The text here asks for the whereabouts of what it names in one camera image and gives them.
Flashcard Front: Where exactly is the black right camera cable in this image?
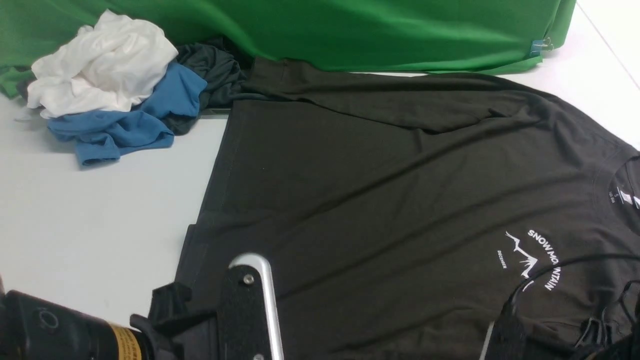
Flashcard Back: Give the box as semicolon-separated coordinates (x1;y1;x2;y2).
500;254;640;360

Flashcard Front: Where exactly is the blue binder clip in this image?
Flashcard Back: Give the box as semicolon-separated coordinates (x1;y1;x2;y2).
529;37;554;58

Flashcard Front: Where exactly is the green backdrop cloth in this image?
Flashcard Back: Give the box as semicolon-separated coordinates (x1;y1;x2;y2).
0;0;576;98

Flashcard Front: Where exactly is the dark gray long-sleeve top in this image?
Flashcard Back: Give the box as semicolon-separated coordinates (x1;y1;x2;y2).
176;58;639;360

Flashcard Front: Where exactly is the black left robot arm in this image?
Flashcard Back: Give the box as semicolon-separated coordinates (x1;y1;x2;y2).
1;283;217;360

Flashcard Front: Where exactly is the white crumpled garment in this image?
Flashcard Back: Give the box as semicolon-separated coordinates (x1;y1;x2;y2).
26;10;178;119

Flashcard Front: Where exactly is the blue crumpled garment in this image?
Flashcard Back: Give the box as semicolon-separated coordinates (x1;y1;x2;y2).
47;63;207;167

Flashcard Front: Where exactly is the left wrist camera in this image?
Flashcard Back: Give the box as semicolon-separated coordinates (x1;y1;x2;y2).
216;253;285;360

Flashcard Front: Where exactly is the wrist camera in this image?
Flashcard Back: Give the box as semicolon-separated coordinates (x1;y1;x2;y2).
216;253;285;360
479;310;527;360

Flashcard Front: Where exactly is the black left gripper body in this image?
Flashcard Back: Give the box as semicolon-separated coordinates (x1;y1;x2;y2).
130;282;220;360

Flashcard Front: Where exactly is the dark teal crumpled garment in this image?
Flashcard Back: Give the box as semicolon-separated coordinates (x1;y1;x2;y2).
158;37;267;136

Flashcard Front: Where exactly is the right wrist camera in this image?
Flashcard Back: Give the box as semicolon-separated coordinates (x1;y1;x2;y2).
479;310;527;360

